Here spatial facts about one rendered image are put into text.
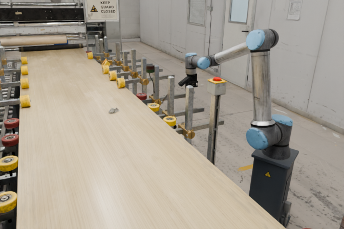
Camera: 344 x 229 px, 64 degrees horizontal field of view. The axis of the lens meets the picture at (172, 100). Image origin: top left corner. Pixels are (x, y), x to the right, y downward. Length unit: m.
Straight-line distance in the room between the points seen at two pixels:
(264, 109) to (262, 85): 0.15
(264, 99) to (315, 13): 2.69
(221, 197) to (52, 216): 0.60
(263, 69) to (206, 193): 0.89
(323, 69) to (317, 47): 0.32
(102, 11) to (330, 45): 3.11
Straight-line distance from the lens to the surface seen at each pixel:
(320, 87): 4.26
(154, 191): 1.12
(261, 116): 1.78
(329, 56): 4.15
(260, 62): 1.72
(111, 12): 4.26
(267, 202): 2.18
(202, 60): 2.10
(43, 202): 1.16
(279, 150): 1.99
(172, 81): 1.85
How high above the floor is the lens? 1.60
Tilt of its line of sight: 20 degrees down
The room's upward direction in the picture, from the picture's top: 1 degrees clockwise
